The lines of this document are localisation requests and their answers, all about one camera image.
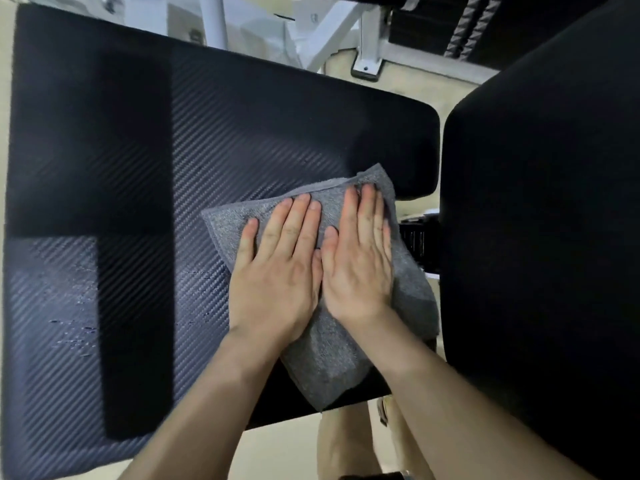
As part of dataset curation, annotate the person's right hand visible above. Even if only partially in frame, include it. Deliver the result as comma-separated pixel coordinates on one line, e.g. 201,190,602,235
320,183,394,328

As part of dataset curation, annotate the person's left hand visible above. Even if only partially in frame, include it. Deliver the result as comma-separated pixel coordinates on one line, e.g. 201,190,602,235
227,193,324,353

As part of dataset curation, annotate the gray terry towel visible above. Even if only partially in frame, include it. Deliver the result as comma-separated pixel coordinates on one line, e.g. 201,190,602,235
201,163,441,413

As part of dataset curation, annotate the person's left forearm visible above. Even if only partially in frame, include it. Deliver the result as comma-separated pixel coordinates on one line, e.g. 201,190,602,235
117,326,297,480

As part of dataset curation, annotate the person's right forearm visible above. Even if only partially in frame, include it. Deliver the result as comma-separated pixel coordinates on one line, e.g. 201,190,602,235
345,306,597,480

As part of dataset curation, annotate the black plastic crate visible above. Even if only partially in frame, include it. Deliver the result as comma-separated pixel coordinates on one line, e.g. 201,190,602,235
398,216,442,275

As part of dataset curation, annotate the person's left leg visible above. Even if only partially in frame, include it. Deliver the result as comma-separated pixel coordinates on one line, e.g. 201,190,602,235
317,402,383,480

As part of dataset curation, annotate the person's leg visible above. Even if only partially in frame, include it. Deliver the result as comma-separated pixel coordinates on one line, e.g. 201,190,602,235
317,402,383,480
377,395,437,480

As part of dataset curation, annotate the person's right leg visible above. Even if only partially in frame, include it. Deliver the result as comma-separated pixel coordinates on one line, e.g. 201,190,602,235
377,395,437,480

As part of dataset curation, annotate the white metal table frame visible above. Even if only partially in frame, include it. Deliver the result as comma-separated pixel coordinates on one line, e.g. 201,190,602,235
90,0,501,86

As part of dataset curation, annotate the black corrugated cable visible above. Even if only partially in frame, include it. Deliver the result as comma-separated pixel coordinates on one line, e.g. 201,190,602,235
459,0,507,62
444,0,487,59

